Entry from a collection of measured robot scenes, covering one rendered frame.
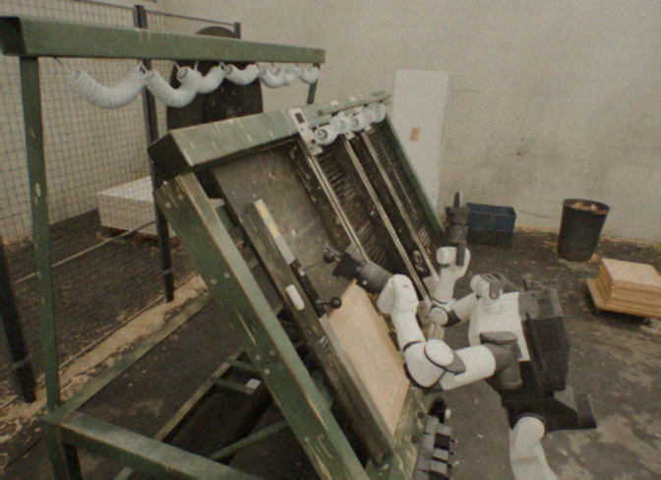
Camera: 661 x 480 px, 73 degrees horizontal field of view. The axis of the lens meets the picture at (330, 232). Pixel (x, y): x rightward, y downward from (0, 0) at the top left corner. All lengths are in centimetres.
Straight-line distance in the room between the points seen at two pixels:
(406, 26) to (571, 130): 261
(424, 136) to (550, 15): 231
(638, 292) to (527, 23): 362
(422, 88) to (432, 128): 46
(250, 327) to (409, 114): 438
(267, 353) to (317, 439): 29
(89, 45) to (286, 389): 115
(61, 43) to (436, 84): 429
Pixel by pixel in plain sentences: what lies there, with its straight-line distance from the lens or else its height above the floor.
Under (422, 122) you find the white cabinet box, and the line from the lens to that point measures 536.
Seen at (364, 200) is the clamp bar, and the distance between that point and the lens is 217.
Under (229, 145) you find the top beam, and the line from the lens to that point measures 132.
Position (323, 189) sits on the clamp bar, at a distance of 174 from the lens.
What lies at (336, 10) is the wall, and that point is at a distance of 707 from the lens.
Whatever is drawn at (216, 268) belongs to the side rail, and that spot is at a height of 160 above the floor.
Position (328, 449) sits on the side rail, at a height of 110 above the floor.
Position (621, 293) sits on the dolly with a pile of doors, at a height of 28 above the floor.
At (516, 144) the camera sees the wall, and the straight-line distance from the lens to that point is 676.
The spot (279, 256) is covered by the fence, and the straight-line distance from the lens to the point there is 140.
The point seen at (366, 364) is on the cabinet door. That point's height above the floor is 110.
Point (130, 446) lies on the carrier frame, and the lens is 194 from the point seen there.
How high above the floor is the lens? 212
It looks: 21 degrees down
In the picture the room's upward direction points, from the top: 2 degrees clockwise
